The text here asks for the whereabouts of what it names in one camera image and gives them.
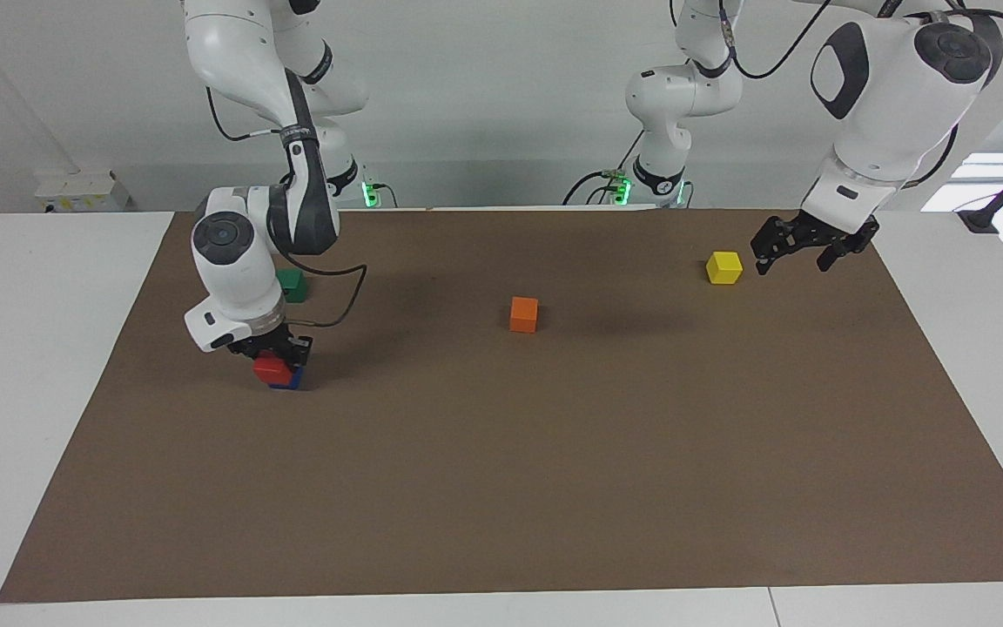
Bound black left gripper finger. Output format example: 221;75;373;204
816;232;872;273
749;218;808;277

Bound red wooden block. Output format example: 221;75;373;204
252;352;295;386

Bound yellow wooden block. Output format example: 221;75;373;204
705;251;744;287

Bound white box with yellow labels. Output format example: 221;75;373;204
33;169;131;213

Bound brown paper mat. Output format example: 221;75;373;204
0;207;1003;604

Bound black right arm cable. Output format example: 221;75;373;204
205;85;370;331

